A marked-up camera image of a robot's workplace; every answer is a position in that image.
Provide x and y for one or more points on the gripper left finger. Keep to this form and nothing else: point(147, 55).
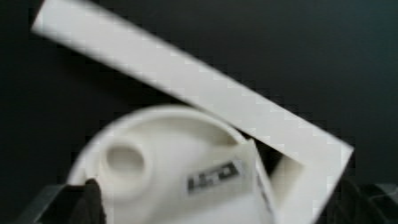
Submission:
point(66, 204)

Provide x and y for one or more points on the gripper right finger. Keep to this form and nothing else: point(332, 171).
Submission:
point(366, 203)

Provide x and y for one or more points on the white round stool seat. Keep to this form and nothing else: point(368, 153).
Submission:
point(149, 134)

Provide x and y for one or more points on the white right fence bar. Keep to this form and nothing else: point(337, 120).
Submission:
point(90, 30)

